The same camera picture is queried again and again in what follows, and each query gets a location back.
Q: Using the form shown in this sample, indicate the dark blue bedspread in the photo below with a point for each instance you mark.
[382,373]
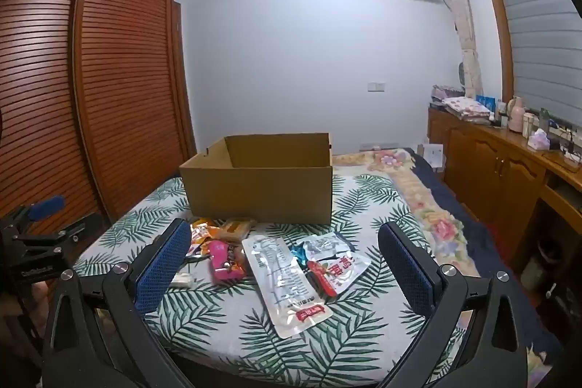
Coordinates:
[491,260]

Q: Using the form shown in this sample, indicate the pale patterned curtain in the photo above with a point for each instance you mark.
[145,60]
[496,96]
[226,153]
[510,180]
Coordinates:
[463,29]

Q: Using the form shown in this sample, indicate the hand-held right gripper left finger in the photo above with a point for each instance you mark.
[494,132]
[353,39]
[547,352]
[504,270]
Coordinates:
[161,270]

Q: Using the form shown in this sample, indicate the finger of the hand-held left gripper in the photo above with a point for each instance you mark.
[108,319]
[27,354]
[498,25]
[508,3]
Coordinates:
[59,233]
[45,207]

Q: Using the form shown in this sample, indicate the pink snack packet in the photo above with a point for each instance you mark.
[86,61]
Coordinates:
[223,263]

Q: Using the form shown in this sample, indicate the large silver pouch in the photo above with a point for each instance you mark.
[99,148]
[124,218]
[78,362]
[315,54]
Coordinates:
[277,279]

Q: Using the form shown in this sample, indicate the brown cake packet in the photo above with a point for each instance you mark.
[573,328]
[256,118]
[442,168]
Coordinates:
[234,230]

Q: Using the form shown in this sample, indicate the small white fan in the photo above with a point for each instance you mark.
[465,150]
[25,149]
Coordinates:
[461,76]

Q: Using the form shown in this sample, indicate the grey waste bin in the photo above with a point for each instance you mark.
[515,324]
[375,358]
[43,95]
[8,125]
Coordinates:
[541,265]

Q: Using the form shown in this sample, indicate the white wall switch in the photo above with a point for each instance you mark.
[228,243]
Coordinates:
[376,86]

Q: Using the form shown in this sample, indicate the silver and orange snack packet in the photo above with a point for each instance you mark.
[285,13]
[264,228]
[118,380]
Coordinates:
[196,250]

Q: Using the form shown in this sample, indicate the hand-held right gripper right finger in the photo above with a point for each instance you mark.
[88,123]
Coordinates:
[407,274]

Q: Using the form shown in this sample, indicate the silver pouch with red print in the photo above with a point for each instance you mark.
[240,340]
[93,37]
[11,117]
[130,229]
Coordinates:
[338,272]

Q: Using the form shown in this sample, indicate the wooden slatted wardrobe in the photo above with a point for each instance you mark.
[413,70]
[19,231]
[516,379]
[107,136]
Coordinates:
[113,74]

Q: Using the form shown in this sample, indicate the grey window blind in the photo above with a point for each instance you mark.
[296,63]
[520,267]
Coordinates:
[541,29]

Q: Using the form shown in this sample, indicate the green bottle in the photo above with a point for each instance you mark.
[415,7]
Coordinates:
[544,119]

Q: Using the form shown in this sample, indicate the leaf-print blanket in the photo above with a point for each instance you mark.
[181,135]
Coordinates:
[227,324]

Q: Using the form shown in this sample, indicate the floral blanket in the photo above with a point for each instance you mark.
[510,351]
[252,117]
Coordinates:
[436,220]

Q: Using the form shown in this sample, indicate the folded floral cloth stack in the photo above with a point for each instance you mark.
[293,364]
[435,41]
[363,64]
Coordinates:
[466,108]

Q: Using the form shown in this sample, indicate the white paper box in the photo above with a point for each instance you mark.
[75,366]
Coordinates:
[432,155]

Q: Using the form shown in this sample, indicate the purple tissue pack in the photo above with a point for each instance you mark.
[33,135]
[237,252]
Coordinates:
[539,139]

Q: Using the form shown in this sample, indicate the brown cardboard box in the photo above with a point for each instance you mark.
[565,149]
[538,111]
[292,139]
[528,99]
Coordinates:
[254,192]

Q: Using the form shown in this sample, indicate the wooden sideboard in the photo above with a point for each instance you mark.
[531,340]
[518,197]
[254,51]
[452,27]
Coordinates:
[491,174]

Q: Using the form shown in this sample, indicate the pink thermos jug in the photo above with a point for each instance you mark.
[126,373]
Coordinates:
[515,115]

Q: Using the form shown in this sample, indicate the small white packet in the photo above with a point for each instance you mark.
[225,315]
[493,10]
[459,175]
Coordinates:
[182,280]

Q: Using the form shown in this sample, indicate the blue packet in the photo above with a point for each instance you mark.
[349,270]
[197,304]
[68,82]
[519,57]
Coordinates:
[485,102]

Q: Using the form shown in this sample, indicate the blue wrapped candy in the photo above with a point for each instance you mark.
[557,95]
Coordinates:
[299,255]

